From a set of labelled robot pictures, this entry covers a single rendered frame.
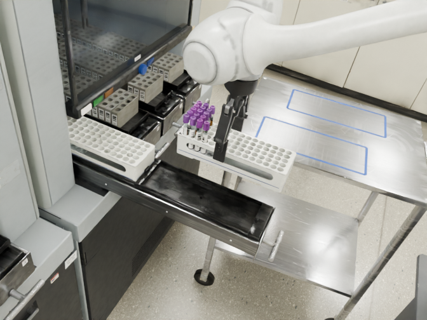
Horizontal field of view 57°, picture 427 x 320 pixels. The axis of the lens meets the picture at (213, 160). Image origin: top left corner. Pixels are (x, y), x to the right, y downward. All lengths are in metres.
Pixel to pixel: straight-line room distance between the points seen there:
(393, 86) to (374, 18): 2.57
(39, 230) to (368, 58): 2.64
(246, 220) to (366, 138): 0.57
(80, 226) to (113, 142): 0.23
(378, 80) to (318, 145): 2.02
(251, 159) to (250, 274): 0.98
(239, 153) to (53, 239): 0.50
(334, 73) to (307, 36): 2.59
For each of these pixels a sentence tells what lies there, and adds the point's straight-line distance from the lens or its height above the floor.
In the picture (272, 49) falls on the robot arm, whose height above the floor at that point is 1.28.
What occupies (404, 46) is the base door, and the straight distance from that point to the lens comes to 3.16.
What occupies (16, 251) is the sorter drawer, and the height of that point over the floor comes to 0.82.
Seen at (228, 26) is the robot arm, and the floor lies 1.30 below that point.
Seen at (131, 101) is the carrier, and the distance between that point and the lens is 1.21.
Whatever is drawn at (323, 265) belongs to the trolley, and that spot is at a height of 0.28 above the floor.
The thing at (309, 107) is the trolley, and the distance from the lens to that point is 1.45.
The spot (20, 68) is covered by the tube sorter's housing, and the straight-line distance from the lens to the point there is 0.85.
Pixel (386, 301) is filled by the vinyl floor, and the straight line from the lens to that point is 2.07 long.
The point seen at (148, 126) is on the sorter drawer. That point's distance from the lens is 1.22.
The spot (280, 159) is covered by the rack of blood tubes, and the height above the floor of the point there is 0.93.
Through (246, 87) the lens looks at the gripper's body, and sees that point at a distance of 0.90.
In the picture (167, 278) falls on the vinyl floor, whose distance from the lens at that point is 1.83.
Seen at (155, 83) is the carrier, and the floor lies 0.87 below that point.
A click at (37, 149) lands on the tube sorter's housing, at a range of 0.96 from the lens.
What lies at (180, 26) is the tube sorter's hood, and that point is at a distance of 1.37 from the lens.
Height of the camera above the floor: 1.56
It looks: 41 degrees down
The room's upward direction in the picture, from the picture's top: 11 degrees clockwise
